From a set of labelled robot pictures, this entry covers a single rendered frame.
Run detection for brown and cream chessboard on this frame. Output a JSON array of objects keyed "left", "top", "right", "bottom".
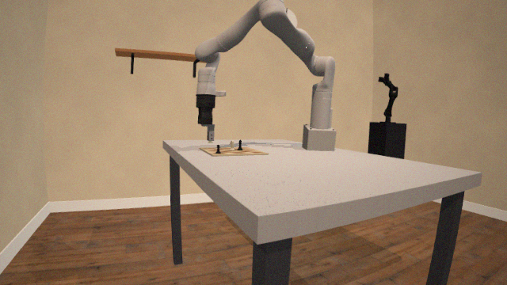
[{"left": 200, "top": 147, "right": 269, "bottom": 157}]

